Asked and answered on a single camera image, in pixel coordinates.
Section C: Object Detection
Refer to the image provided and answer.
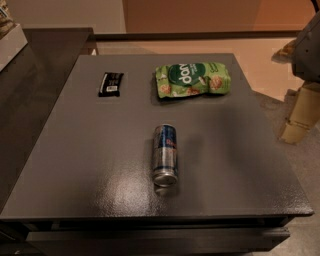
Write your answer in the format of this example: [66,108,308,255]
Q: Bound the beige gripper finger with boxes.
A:
[280,82,320,144]

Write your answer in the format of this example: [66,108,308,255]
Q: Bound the Red Bull can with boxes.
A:
[152,124,178,187]

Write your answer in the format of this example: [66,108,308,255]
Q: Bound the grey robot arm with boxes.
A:
[272,11,320,144]

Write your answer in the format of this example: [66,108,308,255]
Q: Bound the green snack bag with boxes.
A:
[155,62,231,98]

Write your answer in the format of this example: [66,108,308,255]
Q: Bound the black snack bar wrapper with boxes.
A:
[98,72,123,97]

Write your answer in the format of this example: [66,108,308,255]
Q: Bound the dark side counter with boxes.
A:
[0,28,94,211]

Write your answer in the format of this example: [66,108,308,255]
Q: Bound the white box on counter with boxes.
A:
[0,6,29,72]

